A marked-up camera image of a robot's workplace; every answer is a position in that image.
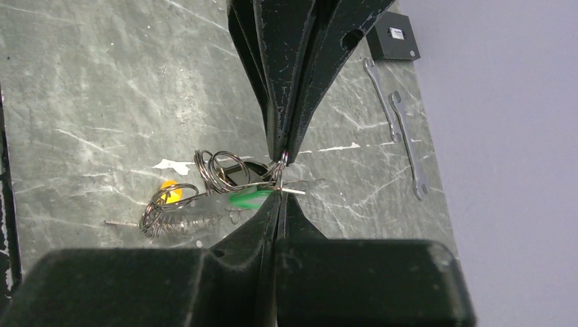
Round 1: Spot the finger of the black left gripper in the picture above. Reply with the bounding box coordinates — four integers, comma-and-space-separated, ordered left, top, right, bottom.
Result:
227, 0, 316, 162
286, 0, 393, 164

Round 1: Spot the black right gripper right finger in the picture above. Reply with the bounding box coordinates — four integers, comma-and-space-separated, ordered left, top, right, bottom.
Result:
275, 195, 477, 326

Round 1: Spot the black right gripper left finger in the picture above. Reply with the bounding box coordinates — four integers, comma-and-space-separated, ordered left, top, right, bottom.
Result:
1, 193, 281, 326

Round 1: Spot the green key tag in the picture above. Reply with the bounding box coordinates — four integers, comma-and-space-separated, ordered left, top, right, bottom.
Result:
229, 189, 272, 209

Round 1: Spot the yellow key tag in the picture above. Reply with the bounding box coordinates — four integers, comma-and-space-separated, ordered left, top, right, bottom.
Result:
159, 180, 183, 204

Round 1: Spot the small silver wrench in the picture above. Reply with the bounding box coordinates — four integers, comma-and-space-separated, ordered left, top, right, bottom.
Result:
363, 58, 401, 142

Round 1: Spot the large silver wrench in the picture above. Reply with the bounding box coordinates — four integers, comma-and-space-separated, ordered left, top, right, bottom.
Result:
389, 91, 429, 201

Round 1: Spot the black network switch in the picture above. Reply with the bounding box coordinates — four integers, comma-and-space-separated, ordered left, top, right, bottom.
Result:
366, 12, 421, 62

